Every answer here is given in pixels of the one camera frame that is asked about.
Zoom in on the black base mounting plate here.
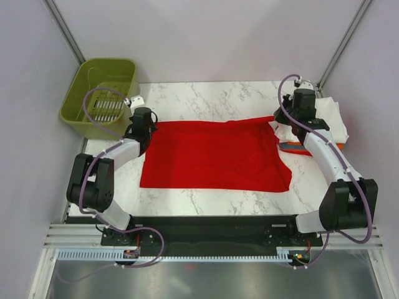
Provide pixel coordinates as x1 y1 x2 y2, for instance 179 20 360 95
65 214 364 258

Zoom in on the purple cable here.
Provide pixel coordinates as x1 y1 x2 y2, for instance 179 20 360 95
278 74 375 270
57 88 165 284

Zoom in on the folded white t-shirt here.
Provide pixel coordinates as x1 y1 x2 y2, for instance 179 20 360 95
270 97 349 145

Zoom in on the left aluminium frame post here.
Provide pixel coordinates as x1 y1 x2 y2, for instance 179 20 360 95
43 0 86 65

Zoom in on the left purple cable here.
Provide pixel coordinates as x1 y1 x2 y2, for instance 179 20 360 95
57 88 165 284

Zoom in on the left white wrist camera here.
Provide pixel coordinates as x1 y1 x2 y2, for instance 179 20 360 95
124 95 145 109

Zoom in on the folded grey t-shirt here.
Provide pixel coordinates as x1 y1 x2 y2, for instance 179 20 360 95
279 143 291 150

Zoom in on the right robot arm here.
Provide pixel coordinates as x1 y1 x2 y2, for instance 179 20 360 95
274 88 378 245

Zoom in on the red t-shirt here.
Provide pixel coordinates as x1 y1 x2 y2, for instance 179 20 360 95
281 148 312 156
140 116 292 193

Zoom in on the right aluminium frame post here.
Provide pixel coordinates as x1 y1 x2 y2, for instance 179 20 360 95
316 0 374 95

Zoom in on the aluminium frame post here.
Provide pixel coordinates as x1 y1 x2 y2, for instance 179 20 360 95
316 0 374 95
43 0 86 65

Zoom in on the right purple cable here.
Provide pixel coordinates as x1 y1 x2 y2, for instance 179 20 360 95
278 74 375 270

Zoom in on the folded red t-shirt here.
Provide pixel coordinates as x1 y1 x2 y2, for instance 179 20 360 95
281 148 312 156

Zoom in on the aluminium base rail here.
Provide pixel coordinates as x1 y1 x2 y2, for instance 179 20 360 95
43 224 105 249

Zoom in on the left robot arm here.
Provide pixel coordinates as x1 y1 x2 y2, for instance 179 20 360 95
66 107 158 245

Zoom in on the olive green plastic basket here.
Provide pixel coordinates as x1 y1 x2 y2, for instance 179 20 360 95
59 58 140 140

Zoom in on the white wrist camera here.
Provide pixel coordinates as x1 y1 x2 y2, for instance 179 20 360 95
294 77 314 90
124 95 145 109

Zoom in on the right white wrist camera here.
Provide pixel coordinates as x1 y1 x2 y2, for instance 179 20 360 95
294 77 314 90

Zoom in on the white slotted cable duct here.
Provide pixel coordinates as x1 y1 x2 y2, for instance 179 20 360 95
57 249 292 263

